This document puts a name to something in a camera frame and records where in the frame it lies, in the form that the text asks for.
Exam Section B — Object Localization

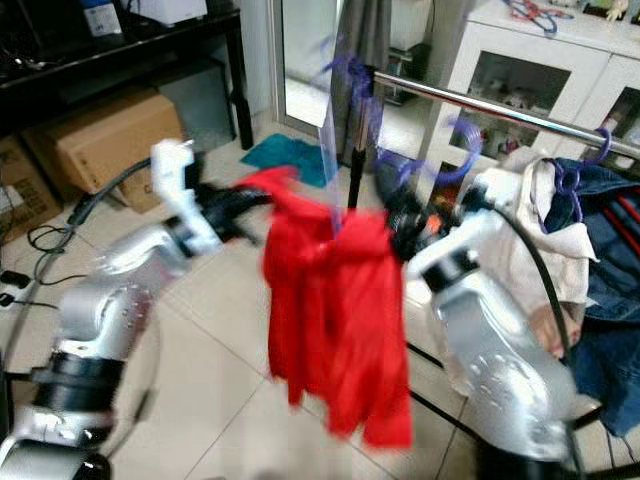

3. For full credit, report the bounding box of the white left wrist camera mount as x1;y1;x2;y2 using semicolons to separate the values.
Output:
150;138;223;256

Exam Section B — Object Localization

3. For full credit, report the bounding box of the red cloth garment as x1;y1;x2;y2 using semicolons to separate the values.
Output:
233;165;417;451

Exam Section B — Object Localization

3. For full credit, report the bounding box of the blue and white box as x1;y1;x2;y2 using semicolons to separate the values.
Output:
81;0;127;40

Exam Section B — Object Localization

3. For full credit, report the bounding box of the black clothes rack base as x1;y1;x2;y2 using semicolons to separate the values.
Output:
405;338;640;473

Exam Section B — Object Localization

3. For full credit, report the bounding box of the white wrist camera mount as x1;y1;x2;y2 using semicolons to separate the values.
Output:
150;138;223;256
405;165;527;293

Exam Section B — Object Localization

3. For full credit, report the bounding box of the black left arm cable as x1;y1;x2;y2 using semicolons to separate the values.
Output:
0;158;153;373

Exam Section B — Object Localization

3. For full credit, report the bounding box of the large plain cardboard box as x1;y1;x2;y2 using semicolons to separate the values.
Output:
48;88;193;198

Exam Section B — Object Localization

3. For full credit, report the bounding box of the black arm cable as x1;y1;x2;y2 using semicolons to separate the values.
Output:
498;203;588;480
0;158;153;373

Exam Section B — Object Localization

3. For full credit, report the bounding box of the metal clothes rack rail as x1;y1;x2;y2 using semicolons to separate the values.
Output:
373;70;640;163

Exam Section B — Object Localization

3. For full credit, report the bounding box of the black shelf unit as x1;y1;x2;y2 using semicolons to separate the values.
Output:
0;8;257;153

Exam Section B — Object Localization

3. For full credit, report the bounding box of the teal cloth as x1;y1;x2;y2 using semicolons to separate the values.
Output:
240;133;328;188

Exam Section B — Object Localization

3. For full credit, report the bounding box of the black floor cable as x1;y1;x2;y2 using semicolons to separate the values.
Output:
26;222;68;258

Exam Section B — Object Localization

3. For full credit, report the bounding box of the white glass-door cabinet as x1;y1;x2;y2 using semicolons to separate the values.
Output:
418;0;640;171

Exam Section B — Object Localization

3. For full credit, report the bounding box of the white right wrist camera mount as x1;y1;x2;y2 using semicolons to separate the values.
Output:
405;165;527;293

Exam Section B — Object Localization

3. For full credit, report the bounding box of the clothes rack upright pole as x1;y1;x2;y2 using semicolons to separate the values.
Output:
345;72;378;213

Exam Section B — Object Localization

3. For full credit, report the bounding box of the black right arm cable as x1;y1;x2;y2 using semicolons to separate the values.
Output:
498;203;588;480

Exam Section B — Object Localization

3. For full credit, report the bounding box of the white power strip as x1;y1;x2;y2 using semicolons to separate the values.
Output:
0;268;33;308

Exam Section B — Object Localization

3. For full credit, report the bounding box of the printed cardboard box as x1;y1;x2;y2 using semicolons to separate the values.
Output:
0;135;43;248

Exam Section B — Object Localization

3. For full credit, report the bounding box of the grey curtain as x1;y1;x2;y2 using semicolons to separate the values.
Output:
323;0;397;169

